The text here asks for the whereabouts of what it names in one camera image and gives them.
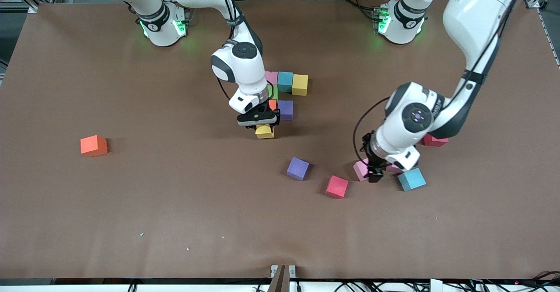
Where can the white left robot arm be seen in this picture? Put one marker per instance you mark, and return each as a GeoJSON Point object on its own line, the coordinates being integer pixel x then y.
{"type": "Point", "coordinates": [472, 12]}

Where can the cyan foam cube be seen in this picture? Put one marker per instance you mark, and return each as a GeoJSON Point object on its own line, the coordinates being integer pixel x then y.
{"type": "Point", "coordinates": [412, 180]}
{"type": "Point", "coordinates": [285, 82]}

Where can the yellow foam cube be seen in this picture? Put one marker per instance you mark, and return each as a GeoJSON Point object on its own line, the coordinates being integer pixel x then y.
{"type": "Point", "coordinates": [264, 131]}
{"type": "Point", "coordinates": [300, 85]}

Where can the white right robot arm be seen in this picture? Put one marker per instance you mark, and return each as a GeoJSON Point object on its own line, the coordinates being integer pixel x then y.
{"type": "Point", "coordinates": [243, 73]}

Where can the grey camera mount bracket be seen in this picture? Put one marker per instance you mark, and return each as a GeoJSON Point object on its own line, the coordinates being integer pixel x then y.
{"type": "Point", "coordinates": [280, 279]}

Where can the small white box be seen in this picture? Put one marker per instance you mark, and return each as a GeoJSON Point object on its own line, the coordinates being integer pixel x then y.
{"type": "Point", "coordinates": [436, 285]}

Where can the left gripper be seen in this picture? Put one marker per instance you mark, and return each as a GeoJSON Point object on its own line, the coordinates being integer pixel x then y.
{"type": "Point", "coordinates": [373, 158]}

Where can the orange foam cube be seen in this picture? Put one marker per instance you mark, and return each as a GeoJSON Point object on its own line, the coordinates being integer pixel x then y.
{"type": "Point", "coordinates": [272, 105]}
{"type": "Point", "coordinates": [93, 146]}

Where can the aluminium table edge rail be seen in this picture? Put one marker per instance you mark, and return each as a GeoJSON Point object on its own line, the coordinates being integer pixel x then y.
{"type": "Point", "coordinates": [549, 36]}

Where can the purple foam cube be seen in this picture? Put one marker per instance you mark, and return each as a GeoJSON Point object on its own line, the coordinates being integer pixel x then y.
{"type": "Point", "coordinates": [298, 168]}
{"type": "Point", "coordinates": [286, 109]}

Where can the green foam cube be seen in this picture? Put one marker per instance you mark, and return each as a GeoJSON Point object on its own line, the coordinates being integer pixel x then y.
{"type": "Point", "coordinates": [274, 92]}

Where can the pink foam cube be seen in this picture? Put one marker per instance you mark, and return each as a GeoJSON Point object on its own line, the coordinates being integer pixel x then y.
{"type": "Point", "coordinates": [360, 170]}
{"type": "Point", "coordinates": [393, 168]}
{"type": "Point", "coordinates": [271, 77]}

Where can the red foam cube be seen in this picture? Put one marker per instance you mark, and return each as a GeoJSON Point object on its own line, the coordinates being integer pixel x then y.
{"type": "Point", "coordinates": [337, 187]}
{"type": "Point", "coordinates": [435, 141]}

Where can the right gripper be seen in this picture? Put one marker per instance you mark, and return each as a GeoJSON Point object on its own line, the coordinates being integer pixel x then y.
{"type": "Point", "coordinates": [261, 109]}

